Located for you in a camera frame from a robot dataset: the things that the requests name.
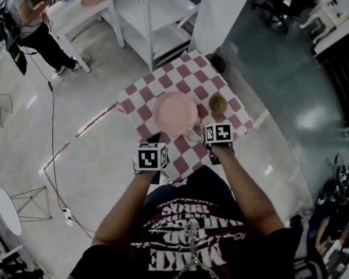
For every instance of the pink white checkered tablecloth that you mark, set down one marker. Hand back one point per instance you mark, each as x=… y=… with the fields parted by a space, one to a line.
x=189 y=77

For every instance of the person's left forearm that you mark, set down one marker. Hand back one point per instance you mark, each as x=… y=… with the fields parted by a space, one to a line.
x=125 y=208

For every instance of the clear glass cup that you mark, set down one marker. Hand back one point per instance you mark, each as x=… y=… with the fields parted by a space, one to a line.
x=192 y=135

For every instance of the black round bin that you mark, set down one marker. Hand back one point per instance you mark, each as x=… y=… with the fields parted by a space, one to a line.
x=216 y=63

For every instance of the white metal shelving rack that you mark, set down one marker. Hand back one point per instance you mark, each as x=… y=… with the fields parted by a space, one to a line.
x=145 y=16

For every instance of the white square table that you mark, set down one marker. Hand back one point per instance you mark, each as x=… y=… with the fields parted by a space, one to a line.
x=75 y=16

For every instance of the person's right forearm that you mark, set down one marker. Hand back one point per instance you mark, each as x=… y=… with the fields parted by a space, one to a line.
x=244 y=190

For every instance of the white power strip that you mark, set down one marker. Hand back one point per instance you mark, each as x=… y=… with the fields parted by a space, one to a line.
x=67 y=216

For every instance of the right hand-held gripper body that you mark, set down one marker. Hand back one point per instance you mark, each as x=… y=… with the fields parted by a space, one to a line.
x=221 y=132

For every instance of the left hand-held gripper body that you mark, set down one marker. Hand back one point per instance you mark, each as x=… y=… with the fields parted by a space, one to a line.
x=148 y=158

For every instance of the black printed t-shirt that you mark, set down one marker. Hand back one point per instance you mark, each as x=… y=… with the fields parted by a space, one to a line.
x=174 y=243

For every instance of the white square pillar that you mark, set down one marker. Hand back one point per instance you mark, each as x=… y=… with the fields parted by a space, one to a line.
x=221 y=13

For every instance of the olive brown bowl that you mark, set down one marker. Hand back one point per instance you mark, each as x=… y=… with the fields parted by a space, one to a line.
x=218 y=103

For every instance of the black office chair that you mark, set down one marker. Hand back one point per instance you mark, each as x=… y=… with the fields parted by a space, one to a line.
x=282 y=1

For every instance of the white curved-leg table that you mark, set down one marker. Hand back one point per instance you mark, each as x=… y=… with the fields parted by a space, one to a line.
x=328 y=13

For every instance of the white round side table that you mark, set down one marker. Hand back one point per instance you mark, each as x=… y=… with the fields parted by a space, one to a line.
x=8 y=211

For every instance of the dark wooden staircase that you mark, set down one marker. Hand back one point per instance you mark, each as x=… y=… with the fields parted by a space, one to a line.
x=343 y=77

